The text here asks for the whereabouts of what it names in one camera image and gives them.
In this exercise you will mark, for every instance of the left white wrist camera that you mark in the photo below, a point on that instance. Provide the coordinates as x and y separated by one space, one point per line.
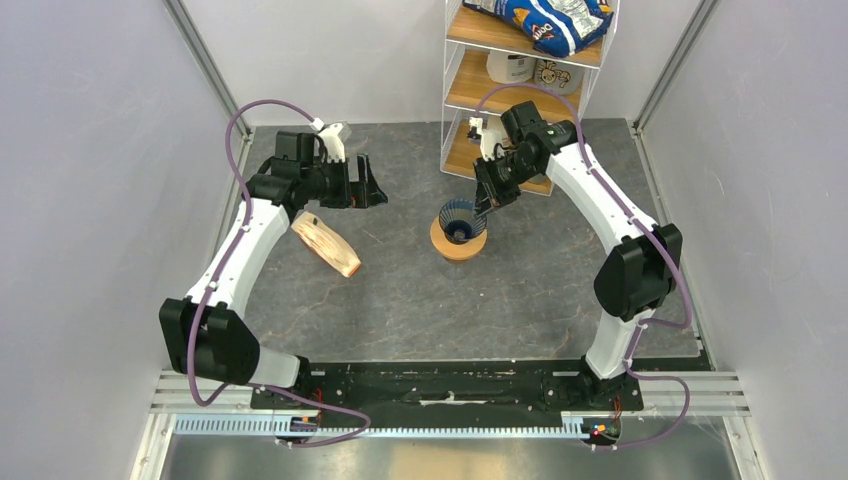
333 136

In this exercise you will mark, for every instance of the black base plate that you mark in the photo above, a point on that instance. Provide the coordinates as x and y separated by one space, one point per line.
463 394

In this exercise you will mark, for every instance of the white printed container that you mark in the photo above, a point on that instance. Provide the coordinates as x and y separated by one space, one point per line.
508 68

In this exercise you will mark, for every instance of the aluminium rail frame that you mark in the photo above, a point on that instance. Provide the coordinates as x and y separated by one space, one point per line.
713 396

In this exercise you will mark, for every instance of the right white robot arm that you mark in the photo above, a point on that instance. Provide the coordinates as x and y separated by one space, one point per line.
641 267

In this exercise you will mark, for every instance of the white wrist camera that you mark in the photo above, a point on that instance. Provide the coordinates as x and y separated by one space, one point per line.
489 134
333 136

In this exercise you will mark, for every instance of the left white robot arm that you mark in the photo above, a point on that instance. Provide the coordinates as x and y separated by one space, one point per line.
204 330

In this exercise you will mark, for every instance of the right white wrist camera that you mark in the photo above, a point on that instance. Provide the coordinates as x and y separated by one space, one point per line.
489 134

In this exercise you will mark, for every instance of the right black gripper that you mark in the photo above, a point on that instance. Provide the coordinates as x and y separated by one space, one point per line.
498 196

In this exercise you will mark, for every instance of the blue chips bag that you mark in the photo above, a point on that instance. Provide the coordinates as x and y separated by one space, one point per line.
556 28

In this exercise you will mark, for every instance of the blue cone coffee filter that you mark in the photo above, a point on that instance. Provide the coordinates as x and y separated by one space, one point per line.
459 221

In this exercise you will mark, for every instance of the grey cartoon printed container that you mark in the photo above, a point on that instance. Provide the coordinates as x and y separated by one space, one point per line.
562 78

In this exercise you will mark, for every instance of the glass carafe with brown band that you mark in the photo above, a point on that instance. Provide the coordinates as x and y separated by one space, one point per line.
454 270

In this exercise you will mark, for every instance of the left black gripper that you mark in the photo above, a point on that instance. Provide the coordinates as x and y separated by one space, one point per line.
356 195

